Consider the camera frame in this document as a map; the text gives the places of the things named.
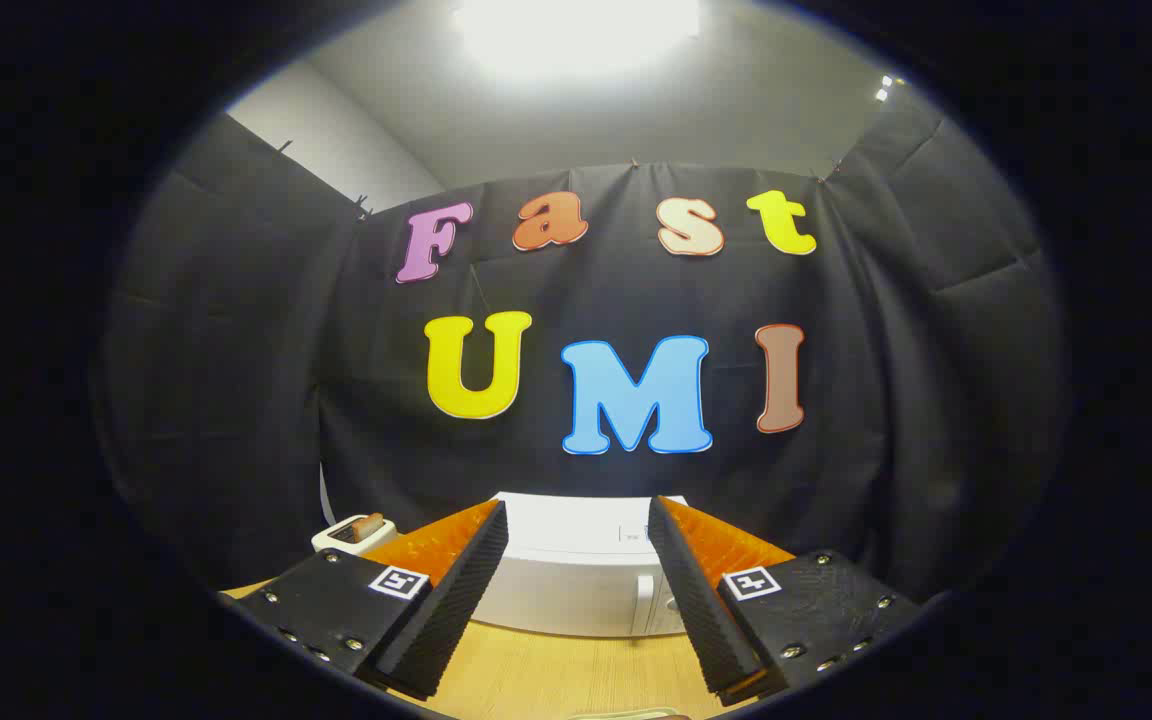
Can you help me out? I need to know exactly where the white microwave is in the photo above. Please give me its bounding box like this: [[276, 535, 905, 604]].
[[476, 491, 697, 638]]

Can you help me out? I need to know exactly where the black backdrop cloth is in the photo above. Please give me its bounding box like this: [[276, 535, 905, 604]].
[[91, 85, 1072, 601]]

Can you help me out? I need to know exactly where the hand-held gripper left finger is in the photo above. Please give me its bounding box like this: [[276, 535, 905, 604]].
[[236, 500, 510, 701]]

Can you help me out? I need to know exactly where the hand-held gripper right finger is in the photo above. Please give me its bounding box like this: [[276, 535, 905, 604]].
[[648, 495, 927, 706]]

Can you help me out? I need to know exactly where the white toaster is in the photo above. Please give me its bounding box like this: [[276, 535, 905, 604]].
[[312, 513, 399, 556]]

